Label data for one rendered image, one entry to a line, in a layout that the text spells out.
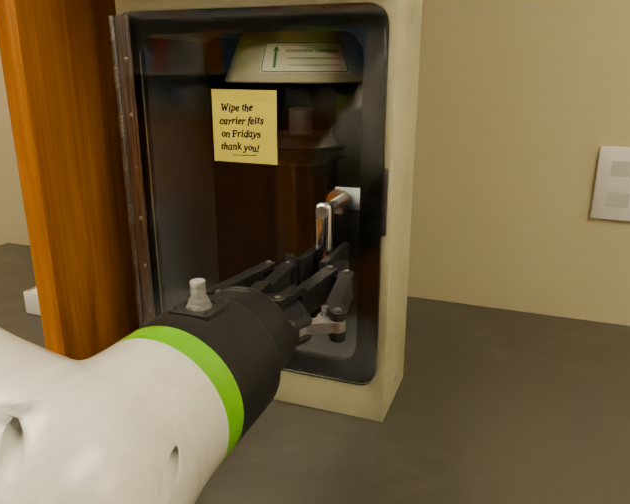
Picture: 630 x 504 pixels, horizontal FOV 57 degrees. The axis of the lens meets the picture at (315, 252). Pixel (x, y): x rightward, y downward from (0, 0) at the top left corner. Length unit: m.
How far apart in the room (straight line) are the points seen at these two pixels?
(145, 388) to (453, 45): 0.83
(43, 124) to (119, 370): 0.45
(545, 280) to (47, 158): 0.78
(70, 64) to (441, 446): 0.59
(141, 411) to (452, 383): 0.57
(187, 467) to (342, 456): 0.38
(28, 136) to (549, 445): 0.65
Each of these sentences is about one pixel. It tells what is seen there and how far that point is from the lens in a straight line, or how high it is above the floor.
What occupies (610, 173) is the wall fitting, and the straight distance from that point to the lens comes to 1.01.
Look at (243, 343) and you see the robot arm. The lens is 0.35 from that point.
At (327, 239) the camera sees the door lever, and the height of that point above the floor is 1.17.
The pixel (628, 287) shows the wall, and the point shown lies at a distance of 1.07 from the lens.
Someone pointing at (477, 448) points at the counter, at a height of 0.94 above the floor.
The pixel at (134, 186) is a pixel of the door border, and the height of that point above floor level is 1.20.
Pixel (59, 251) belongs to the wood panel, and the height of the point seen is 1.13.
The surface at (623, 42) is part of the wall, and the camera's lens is 1.01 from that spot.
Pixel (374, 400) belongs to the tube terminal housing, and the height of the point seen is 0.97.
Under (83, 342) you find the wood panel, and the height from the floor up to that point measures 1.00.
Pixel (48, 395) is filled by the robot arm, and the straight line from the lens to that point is 0.28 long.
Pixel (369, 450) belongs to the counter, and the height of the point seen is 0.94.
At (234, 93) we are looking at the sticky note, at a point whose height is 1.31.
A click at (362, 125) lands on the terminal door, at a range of 0.58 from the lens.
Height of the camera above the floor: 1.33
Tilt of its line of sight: 18 degrees down
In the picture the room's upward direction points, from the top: straight up
